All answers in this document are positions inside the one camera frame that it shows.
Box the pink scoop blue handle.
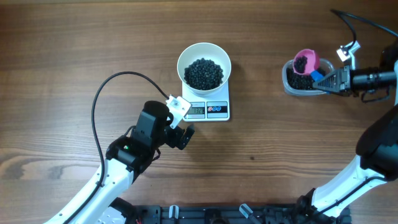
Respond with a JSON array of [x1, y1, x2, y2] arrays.
[[293, 49, 323, 82]]

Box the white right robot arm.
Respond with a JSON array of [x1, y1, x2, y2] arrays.
[[291, 42, 397, 223]]

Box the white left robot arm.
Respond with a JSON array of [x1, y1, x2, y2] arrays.
[[49, 96, 194, 223]]

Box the white digital kitchen scale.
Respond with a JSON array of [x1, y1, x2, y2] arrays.
[[182, 83, 230, 122]]

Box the black beans in bowl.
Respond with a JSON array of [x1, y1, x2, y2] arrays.
[[183, 58, 224, 90]]

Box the white bowl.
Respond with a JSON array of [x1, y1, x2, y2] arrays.
[[177, 42, 232, 96]]

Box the black beans in container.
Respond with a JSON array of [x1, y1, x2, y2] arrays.
[[286, 68, 314, 90]]

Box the clear plastic bean container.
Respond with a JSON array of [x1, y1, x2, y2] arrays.
[[282, 58, 335, 96]]

